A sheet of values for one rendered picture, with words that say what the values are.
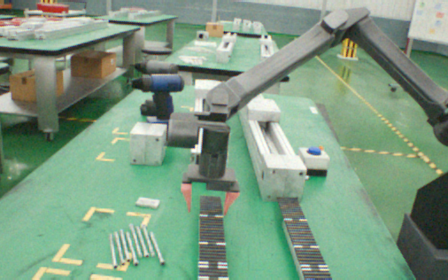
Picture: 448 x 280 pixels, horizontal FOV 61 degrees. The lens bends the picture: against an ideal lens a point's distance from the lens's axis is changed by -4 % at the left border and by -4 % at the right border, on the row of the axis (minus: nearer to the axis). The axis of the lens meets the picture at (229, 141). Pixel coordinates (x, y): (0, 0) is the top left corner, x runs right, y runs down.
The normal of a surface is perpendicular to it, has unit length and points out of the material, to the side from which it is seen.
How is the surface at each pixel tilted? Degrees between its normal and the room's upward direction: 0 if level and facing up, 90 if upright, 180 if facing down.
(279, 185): 90
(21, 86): 89
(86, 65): 89
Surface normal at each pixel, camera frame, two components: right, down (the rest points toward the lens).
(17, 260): 0.10, -0.93
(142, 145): 0.01, 0.35
